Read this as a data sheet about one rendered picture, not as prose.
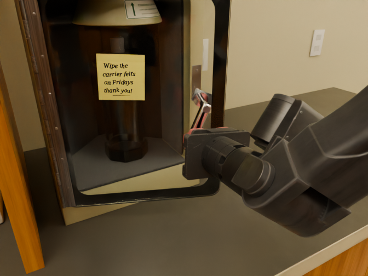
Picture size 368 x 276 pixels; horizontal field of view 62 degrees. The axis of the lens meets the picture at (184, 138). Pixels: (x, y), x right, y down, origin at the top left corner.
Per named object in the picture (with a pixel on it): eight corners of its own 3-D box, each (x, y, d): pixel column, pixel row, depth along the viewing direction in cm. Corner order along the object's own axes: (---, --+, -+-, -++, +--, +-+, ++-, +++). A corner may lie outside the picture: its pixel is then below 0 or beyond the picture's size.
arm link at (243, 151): (240, 199, 33) (273, 216, 35) (274, 143, 33) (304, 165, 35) (209, 175, 39) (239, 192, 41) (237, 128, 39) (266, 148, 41)
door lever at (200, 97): (189, 141, 57) (177, 137, 57) (210, 95, 54) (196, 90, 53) (194, 154, 53) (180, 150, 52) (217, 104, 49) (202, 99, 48)
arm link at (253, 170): (249, 195, 27) (317, 235, 29) (317, 83, 27) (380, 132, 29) (206, 164, 38) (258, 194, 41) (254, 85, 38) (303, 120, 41)
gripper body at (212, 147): (182, 132, 43) (207, 147, 36) (243, 128, 47) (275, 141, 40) (180, 176, 44) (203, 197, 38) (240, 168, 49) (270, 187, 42)
